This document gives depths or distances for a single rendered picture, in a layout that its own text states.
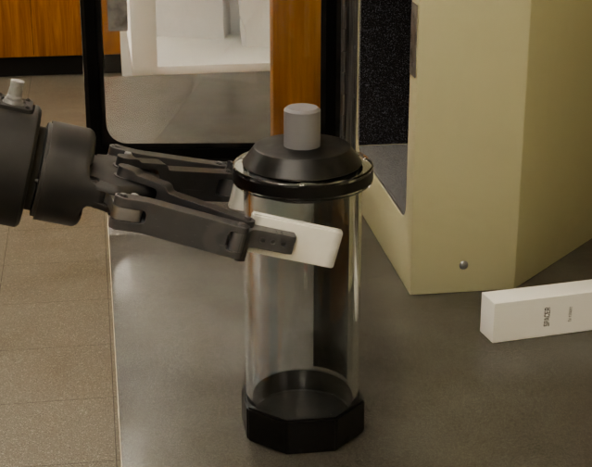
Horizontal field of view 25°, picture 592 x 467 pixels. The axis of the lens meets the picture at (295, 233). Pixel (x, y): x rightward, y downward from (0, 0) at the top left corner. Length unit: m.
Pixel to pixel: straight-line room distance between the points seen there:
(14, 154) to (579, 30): 0.67
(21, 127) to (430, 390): 0.43
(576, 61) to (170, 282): 0.48
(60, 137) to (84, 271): 3.04
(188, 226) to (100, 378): 2.41
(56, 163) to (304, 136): 0.18
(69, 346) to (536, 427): 2.51
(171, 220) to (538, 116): 0.52
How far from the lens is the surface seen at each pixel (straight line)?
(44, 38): 6.38
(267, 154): 1.01
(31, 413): 3.22
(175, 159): 1.09
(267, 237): 0.98
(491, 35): 1.32
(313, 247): 1.00
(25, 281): 3.99
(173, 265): 1.46
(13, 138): 0.98
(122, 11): 1.59
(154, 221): 0.97
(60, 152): 0.99
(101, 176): 1.00
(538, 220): 1.42
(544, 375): 1.23
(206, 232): 0.96
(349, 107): 1.63
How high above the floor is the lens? 1.47
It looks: 20 degrees down
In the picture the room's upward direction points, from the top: straight up
